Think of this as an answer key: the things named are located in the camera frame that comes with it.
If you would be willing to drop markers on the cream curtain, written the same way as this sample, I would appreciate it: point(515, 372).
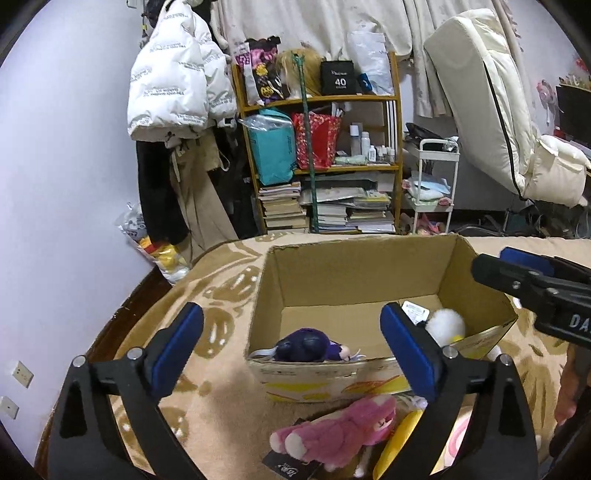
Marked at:
point(323, 23)

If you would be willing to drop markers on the white plush toy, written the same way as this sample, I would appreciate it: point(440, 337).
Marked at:
point(445, 325)

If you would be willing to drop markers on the red patterned bag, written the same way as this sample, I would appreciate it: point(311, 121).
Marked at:
point(318, 138)

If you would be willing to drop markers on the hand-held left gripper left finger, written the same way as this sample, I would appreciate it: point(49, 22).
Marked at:
point(178, 346)

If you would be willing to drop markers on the black monitor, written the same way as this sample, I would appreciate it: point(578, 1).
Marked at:
point(575, 110)

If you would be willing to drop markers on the colourful printed packet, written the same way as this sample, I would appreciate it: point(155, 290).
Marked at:
point(258, 69)

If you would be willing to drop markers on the group of white bottles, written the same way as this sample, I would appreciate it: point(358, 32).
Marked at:
point(364, 143)

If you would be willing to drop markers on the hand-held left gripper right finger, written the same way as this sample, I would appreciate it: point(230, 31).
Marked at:
point(406, 350)

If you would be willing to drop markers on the beige patterned blanket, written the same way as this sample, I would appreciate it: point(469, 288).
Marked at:
point(221, 415)

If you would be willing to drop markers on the cream padded mattress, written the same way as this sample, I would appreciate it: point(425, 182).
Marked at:
point(480, 92)

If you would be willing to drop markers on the black garment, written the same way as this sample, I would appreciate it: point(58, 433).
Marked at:
point(154, 194)

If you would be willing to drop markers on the dark hanging clothes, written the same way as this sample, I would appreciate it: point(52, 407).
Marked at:
point(238, 194)

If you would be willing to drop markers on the plastic bag of toys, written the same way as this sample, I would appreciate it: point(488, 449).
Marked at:
point(161, 258)

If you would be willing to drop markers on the black box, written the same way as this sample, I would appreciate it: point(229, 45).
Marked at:
point(339, 78)

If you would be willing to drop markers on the white puffer jacket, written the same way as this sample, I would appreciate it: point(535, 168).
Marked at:
point(171, 74)

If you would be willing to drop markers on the teal bag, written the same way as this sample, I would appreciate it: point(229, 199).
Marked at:
point(272, 152)

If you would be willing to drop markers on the blonde wig on head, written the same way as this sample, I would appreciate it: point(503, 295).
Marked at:
point(295, 69)

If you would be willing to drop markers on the green pole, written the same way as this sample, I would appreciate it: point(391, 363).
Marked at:
point(308, 138)

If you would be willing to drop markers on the beige coat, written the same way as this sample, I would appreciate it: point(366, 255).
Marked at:
point(198, 198)

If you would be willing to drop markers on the white cushion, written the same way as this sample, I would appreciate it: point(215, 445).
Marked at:
point(558, 170)

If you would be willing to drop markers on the person's right hand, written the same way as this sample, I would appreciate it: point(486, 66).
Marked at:
point(570, 387)

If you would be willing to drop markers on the black tissue pack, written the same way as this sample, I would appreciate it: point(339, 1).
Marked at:
point(286, 468)

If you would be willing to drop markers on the yellow plush toy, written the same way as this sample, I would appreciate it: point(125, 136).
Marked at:
point(397, 443)

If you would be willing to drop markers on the printed cardboard box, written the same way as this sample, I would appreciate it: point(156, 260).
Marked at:
point(351, 277)

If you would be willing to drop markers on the purple plush toy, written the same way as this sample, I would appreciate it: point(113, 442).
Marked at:
point(304, 344)

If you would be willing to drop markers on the wooden shelf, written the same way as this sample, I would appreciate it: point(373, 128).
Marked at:
point(346, 169)

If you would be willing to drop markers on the pink fan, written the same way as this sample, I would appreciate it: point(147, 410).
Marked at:
point(548, 94)

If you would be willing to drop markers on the pink plush toy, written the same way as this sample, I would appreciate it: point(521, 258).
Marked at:
point(341, 429)

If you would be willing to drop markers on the white plastic bag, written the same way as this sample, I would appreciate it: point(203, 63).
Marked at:
point(369, 55)

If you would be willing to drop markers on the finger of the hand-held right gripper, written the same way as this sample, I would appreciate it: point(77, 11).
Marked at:
point(503, 274)
point(526, 259)

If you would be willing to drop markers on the stacks of books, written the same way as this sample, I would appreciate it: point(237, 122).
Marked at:
point(281, 207)

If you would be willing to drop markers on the white rolling cart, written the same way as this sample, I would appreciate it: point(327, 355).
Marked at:
point(455, 184)

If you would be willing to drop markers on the white wall outlet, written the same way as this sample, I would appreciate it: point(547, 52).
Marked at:
point(19, 374)
point(8, 407)

